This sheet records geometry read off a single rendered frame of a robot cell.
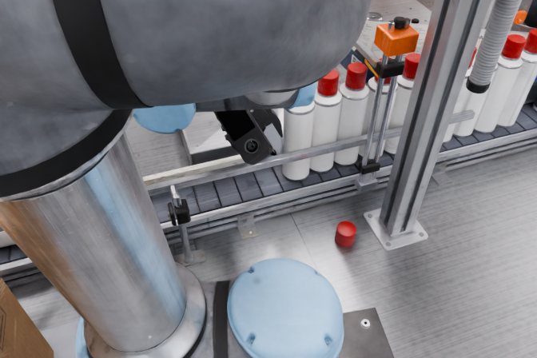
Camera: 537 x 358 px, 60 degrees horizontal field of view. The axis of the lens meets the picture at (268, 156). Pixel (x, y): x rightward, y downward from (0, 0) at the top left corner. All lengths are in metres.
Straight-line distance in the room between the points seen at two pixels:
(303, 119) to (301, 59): 0.58
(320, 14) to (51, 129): 0.11
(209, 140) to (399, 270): 0.44
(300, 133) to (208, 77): 0.62
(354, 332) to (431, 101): 0.35
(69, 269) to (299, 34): 0.21
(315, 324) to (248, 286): 0.07
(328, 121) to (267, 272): 0.37
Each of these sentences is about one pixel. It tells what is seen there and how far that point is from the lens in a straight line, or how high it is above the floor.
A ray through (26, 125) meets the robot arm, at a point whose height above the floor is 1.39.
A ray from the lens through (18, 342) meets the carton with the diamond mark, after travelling 0.64.
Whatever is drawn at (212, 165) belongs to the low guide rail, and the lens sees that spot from 0.84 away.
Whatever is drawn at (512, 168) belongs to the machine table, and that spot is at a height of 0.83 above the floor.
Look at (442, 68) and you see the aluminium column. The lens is 0.63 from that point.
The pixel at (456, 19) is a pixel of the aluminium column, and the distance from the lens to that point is 0.60.
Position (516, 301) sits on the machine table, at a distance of 0.86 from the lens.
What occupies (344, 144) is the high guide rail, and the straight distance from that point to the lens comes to 0.82.
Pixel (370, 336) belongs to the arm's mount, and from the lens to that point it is 0.73.
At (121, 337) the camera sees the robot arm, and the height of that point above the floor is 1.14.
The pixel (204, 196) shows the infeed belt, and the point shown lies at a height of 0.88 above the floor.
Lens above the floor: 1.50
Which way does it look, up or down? 43 degrees down
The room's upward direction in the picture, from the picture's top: straight up
